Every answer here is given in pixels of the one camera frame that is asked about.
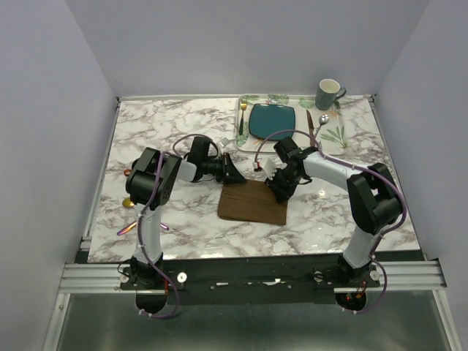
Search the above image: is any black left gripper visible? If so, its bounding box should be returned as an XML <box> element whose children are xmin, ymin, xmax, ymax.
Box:
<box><xmin>201</xmin><ymin>152</ymin><xmax>246</xmax><ymax>184</ymax></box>

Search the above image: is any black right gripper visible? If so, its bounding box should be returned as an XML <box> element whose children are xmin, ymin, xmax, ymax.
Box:
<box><xmin>265</xmin><ymin>167</ymin><xmax>303</xmax><ymax>203</ymax></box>

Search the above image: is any brown cloth napkin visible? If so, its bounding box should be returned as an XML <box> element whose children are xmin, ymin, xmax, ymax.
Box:
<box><xmin>217</xmin><ymin>180</ymin><xmax>287</xmax><ymax>225</ymax></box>

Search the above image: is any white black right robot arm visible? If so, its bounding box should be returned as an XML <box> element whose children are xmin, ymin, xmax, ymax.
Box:
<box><xmin>265</xmin><ymin>137</ymin><xmax>407</xmax><ymax>287</ymax></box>

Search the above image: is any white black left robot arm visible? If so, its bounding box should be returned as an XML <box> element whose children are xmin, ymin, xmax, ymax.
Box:
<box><xmin>125</xmin><ymin>135</ymin><xmax>246</xmax><ymax>289</ymax></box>

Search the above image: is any brown wooden knife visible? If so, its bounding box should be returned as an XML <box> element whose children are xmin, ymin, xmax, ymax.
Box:
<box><xmin>306</xmin><ymin>110</ymin><xmax>315</xmax><ymax>146</ymax></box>

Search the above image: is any teal square plate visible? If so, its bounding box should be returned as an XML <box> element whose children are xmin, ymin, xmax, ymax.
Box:
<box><xmin>248</xmin><ymin>104</ymin><xmax>295</xmax><ymax>139</ymax></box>

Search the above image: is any white leaf-pattern tray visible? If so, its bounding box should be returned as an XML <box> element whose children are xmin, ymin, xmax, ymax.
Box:
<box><xmin>235</xmin><ymin>94</ymin><xmax>348</xmax><ymax>155</ymax></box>

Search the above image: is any silver spoon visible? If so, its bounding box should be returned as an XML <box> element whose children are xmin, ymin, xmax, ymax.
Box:
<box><xmin>314</xmin><ymin>114</ymin><xmax>329</xmax><ymax>138</ymax></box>

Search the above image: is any grey-green ceramic mug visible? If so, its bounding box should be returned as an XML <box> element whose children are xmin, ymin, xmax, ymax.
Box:
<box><xmin>315</xmin><ymin>78</ymin><xmax>347</xmax><ymax>110</ymax></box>

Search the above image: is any iridescent rainbow spoon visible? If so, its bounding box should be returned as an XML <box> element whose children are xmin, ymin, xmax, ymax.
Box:
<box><xmin>122</xmin><ymin>197</ymin><xmax>135</xmax><ymax>208</ymax></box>

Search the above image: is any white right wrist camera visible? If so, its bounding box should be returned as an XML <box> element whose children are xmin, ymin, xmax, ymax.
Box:
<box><xmin>254</xmin><ymin>157</ymin><xmax>278</xmax><ymax>180</ymax></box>

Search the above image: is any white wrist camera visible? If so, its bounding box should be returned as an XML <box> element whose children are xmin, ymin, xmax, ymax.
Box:
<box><xmin>217</xmin><ymin>137</ymin><xmax>234</xmax><ymax>148</ymax></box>
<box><xmin>254</xmin><ymin>157</ymin><xmax>278</xmax><ymax>180</ymax></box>

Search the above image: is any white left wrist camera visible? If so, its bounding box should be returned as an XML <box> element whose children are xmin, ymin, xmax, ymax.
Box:
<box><xmin>217</xmin><ymin>137</ymin><xmax>234</xmax><ymax>148</ymax></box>

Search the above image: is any gold fork green handle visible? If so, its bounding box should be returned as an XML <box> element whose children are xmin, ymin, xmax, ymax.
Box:
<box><xmin>238</xmin><ymin>98</ymin><xmax>247</xmax><ymax>135</ymax></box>

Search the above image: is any black metal base frame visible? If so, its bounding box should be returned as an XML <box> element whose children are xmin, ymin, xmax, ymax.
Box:
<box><xmin>75</xmin><ymin>254</ymin><xmax>429</xmax><ymax>306</ymax></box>

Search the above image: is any aluminium extrusion rail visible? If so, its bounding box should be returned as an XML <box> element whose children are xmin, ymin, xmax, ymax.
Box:
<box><xmin>58</xmin><ymin>261</ymin><xmax>447</xmax><ymax>294</ymax></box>

